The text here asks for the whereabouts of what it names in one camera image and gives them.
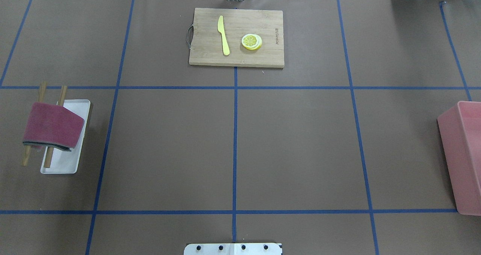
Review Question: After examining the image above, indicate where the yellow plastic knife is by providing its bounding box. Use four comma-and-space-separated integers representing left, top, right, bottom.
217, 15, 230, 56

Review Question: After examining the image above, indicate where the magenta microfiber cloth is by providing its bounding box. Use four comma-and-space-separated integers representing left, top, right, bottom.
22, 102, 85, 152

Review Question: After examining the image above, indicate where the metal cutting board handle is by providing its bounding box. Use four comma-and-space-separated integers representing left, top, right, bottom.
186, 24, 194, 49

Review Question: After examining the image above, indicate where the white rectangular tray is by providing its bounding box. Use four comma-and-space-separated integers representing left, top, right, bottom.
41, 99, 91, 174

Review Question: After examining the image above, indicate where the yellow lemon slice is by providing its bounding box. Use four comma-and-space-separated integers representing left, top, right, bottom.
242, 33, 263, 50

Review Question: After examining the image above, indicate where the pink plastic bin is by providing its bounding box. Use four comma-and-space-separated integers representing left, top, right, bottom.
437, 101, 481, 216

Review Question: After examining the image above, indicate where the wooden rack rod outer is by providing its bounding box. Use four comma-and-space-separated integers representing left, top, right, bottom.
22, 81, 47, 167

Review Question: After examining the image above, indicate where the wooden rack rod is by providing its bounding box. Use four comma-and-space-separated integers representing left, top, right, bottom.
43, 85, 68, 168
22, 81, 47, 167

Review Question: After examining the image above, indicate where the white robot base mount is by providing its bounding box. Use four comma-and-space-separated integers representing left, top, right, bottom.
183, 243, 283, 255

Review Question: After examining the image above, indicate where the bamboo cutting board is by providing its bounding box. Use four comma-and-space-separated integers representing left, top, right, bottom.
189, 7, 285, 68

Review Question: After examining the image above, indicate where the wooden rack rod inner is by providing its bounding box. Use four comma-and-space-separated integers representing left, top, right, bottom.
43, 85, 68, 168

